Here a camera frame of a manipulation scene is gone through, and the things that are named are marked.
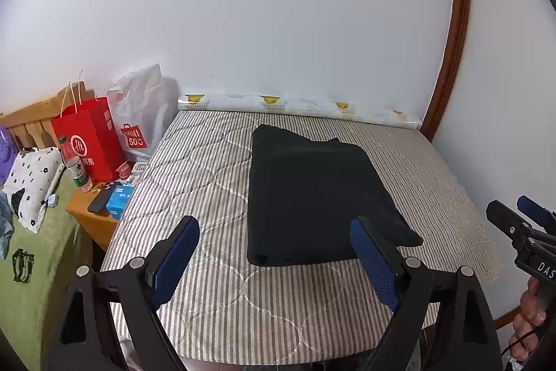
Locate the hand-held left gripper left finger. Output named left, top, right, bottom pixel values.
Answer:
left=47, top=216, right=201, bottom=371

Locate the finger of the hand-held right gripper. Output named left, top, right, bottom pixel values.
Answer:
left=516, top=195, right=556, bottom=233
left=485, top=200, right=543, bottom=252

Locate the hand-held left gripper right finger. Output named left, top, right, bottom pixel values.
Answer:
left=350, top=216, right=505, bottom=371

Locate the black sweatshirt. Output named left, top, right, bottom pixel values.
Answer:
left=246, top=124, right=424, bottom=267

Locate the person's right hand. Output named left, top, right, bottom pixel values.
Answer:
left=512, top=275, right=549, bottom=361

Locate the blue cardboard box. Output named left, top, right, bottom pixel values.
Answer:
left=105, top=184, right=135, bottom=220

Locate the black smartphone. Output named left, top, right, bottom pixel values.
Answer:
left=87, top=182, right=122, bottom=215

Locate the wooden nightstand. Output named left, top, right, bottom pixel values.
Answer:
left=65, top=173, right=140, bottom=252

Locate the grey striped quilted mattress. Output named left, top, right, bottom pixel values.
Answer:
left=100, top=110, right=507, bottom=367

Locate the clear plastic water bottle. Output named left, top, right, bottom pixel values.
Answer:
left=58, top=135, right=93, bottom=193

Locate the green bed sheet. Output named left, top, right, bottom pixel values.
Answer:
left=0, top=167, right=94, bottom=367

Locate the red paper gift bag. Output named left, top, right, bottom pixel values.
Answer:
left=51, top=69, right=126, bottom=183

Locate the white plastic shopping bag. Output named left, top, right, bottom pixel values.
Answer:
left=105, top=63, right=181, bottom=161

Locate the white flower-print pillow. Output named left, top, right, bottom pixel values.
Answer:
left=3, top=146, right=66, bottom=233

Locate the light blue fluffy cloth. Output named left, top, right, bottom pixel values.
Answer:
left=0, top=193, right=15, bottom=261

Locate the white roll with yellow print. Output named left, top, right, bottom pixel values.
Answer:
left=177, top=93, right=423, bottom=129

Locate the purple plush toy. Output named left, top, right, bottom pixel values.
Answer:
left=0, top=125, right=20, bottom=185

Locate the wooden headboard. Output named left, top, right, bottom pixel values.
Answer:
left=0, top=88, right=98, bottom=152

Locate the black strap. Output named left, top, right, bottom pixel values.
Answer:
left=11, top=248, right=35, bottom=282

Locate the brown wooden door frame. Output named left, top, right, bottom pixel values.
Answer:
left=419, top=0, right=473, bottom=141

